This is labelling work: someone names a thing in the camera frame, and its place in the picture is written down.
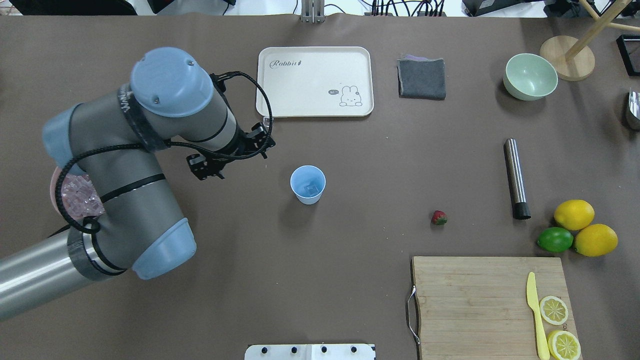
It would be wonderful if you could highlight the wooden cup stand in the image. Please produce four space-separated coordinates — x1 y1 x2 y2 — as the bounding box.
539 0 640 82

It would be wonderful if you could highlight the grey folded cloth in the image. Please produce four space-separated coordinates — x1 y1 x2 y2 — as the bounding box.
397 54 447 101

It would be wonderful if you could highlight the green lime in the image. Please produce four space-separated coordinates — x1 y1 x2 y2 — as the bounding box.
536 227 574 253

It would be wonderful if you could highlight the pink plastic bowl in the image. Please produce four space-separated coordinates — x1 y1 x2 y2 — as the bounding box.
49 166 106 223

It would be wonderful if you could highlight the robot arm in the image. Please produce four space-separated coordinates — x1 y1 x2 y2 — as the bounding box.
0 47 275 321

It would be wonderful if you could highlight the light blue plastic cup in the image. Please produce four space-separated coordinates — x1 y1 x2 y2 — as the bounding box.
289 165 327 205

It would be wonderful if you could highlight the lemon half upper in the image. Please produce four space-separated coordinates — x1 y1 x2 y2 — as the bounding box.
547 330 582 360

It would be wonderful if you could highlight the yellow lemon lower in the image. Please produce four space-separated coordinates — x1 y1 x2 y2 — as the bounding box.
573 223 618 257

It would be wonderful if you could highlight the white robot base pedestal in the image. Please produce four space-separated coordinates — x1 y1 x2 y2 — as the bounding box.
244 342 377 360

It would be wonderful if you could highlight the red strawberry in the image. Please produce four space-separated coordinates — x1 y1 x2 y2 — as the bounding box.
430 210 448 226

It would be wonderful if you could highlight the cream rabbit tray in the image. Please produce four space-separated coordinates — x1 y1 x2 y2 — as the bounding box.
255 47 375 118

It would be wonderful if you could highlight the mint green bowl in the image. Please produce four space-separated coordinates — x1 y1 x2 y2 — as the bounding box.
502 53 559 101

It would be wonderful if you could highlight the pile of clear ice cubes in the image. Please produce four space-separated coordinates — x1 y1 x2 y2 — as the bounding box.
61 174 105 221

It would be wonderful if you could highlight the steel muddler black tip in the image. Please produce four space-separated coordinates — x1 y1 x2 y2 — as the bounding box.
503 137 531 221

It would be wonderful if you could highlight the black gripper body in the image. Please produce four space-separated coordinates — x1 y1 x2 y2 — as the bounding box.
186 72 276 180

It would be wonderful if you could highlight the wooden cutting board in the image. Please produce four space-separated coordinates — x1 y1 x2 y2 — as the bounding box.
409 256 571 360

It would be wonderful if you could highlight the yellow lemon upper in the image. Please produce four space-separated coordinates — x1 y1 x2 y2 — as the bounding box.
553 199 595 231

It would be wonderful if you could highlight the yellow lemon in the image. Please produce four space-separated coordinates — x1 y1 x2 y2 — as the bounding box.
573 223 618 257
553 199 595 231

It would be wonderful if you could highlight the yellow plastic knife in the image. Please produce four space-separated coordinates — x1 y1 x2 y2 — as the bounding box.
525 272 551 360

